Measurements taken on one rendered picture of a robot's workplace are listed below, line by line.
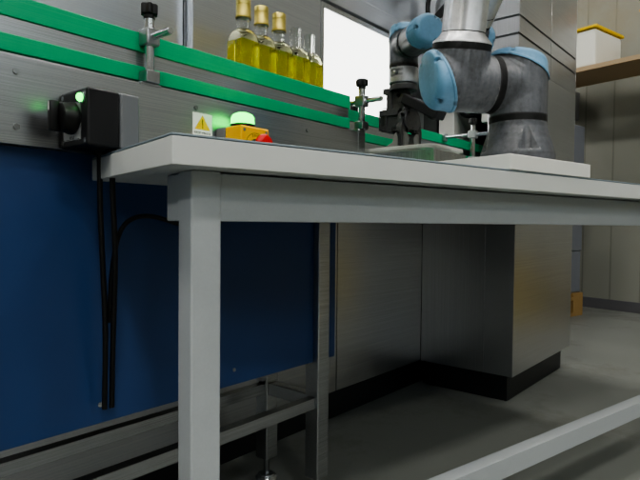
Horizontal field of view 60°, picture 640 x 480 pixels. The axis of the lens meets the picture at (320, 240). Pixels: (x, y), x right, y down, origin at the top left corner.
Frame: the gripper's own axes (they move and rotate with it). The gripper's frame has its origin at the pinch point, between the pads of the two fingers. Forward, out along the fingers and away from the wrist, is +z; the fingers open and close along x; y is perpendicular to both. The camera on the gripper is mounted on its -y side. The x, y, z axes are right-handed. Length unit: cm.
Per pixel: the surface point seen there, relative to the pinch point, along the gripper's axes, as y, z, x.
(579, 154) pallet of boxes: 45, -34, -299
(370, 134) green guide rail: 18.2, -10.2, -8.3
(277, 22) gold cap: 20.7, -33.1, 27.1
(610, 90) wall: 39, -89, -349
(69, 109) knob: -1, 0, 88
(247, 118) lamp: 0, -4, 55
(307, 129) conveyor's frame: 5.9, -5.2, 32.4
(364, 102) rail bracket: 5.7, -14.4, 11.9
